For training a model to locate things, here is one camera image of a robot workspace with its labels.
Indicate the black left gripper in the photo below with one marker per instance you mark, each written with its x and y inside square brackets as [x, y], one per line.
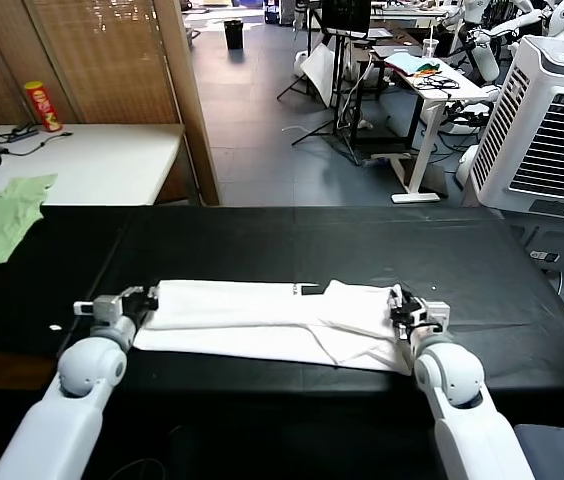
[134, 302]

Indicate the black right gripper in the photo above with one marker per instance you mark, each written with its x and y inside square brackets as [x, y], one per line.
[409, 312]

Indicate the white printed t-shirt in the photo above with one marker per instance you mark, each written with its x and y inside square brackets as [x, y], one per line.
[242, 320]

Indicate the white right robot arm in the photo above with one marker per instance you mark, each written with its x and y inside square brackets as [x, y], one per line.
[452, 370]

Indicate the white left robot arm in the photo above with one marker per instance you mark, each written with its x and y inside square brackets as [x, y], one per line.
[82, 370]

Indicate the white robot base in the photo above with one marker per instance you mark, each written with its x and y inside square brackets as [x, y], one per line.
[468, 166]

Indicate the black table cover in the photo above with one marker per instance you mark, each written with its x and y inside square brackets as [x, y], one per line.
[312, 240]

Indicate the white side table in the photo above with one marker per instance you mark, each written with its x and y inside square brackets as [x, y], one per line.
[112, 165]

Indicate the white power socket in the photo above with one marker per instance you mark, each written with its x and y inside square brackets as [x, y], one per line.
[544, 256]

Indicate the grey power strip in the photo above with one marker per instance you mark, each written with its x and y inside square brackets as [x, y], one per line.
[25, 133]

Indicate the red chips can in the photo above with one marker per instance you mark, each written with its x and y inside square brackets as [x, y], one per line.
[43, 106]

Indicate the black tripod stand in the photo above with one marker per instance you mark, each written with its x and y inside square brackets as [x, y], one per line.
[338, 90]

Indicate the white standing desk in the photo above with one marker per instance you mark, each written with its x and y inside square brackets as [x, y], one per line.
[462, 91]

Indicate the grey blue chair seat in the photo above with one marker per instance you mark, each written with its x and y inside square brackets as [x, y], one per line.
[562, 450]

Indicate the white air cooler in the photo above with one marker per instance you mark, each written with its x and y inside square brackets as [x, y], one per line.
[537, 125]

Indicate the orange green cloth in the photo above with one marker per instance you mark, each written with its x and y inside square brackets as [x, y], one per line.
[428, 68]

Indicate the pale teal cloth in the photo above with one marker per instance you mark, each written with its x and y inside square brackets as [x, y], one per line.
[404, 63]

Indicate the wooden folding screen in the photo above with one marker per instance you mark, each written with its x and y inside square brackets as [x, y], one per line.
[112, 60]

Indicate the white leaning board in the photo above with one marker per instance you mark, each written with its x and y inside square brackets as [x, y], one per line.
[318, 69]

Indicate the grey laptop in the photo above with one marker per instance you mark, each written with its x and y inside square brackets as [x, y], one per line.
[397, 49]

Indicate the plastic cup with straw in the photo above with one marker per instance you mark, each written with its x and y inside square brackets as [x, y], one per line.
[430, 49]

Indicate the white humanoid robot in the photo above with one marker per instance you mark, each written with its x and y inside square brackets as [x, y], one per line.
[484, 59]

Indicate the black trash bin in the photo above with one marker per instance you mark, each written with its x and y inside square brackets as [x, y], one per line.
[234, 35]

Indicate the white long table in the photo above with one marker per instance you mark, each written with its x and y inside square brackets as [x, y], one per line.
[412, 11]

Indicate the black monitor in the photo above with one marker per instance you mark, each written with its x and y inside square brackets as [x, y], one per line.
[344, 15]

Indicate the white round robot head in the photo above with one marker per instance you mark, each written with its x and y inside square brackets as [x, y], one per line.
[562, 16]

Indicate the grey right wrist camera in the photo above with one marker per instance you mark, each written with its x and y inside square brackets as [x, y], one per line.
[432, 314]

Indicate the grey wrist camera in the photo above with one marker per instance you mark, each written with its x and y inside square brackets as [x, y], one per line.
[432, 314]
[102, 307]

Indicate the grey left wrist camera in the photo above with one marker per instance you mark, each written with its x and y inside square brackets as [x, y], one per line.
[102, 307]

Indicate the black frame desk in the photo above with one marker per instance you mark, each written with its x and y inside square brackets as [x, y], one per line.
[403, 35]

